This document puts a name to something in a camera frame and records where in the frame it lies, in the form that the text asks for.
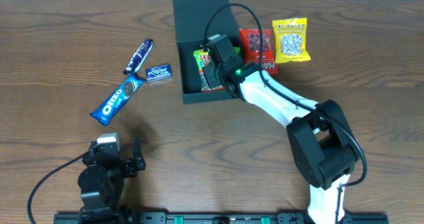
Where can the purple Dairy Milk bar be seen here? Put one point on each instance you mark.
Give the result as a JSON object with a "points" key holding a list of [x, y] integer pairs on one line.
{"points": [[139, 57]]}

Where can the yellow Hacks candy bag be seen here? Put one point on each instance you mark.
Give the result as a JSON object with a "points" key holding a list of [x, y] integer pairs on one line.
{"points": [[290, 39]]}

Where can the red Hacks candy bag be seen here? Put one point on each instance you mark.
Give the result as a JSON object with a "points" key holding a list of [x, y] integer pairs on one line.
{"points": [[250, 39]]}

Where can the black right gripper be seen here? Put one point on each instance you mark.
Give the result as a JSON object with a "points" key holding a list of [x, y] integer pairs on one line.
{"points": [[212, 73]]}

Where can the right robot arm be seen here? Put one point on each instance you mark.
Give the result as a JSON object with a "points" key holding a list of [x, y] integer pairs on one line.
{"points": [[323, 146]]}

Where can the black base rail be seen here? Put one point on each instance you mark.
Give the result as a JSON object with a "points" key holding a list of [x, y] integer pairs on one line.
{"points": [[180, 218]]}

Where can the green Haribo worms bag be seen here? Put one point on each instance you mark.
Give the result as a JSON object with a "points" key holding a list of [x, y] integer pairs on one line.
{"points": [[202, 59]]}

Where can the black open box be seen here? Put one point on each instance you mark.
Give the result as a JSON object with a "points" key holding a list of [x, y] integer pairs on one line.
{"points": [[191, 18]]}

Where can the blue Oreo cookie pack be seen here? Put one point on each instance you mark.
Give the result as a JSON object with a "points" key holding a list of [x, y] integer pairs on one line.
{"points": [[112, 105]]}

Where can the blue Eclipse mint box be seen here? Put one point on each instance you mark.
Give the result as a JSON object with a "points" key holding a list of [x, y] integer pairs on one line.
{"points": [[158, 73]]}

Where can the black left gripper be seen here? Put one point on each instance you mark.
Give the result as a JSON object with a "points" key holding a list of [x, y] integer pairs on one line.
{"points": [[126, 166]]}

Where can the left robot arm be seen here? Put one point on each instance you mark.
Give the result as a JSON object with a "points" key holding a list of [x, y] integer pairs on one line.
{"points": [[102, 181]]}

